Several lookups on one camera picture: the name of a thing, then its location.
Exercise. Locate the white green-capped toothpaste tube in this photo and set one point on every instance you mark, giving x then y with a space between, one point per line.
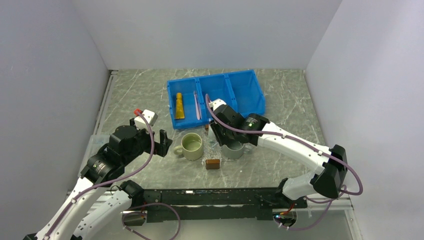
210 135

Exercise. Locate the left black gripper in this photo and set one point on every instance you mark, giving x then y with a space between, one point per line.
161 149

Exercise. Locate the pink toothbrush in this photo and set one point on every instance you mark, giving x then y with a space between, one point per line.
197 106

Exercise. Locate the grey ceramic mug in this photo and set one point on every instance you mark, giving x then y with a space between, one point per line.
234 150

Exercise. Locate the clear acrylic toothbrush holder tray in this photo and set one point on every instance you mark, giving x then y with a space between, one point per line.
212 155

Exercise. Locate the cream ceramic mug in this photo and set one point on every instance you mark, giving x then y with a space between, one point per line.
191 147

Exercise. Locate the blue three-compartment bin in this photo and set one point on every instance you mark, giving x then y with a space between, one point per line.
240 90

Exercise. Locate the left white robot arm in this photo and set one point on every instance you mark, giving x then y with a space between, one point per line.
102 189

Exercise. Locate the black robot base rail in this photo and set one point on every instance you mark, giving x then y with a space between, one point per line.
159 205

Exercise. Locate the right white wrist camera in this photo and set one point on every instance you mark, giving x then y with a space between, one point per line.
216 103

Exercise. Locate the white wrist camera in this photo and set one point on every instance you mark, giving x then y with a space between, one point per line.
144 118
216 103

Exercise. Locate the yellow toothpaste tube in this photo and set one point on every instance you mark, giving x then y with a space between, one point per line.
179 108

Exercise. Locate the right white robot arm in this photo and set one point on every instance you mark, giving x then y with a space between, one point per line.
327 166

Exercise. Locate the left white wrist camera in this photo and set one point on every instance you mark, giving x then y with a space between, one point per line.
144 118

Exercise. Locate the clear plastic screw box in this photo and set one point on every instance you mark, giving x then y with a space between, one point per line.
96 141

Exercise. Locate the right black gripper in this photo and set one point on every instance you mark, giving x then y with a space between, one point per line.
222 140

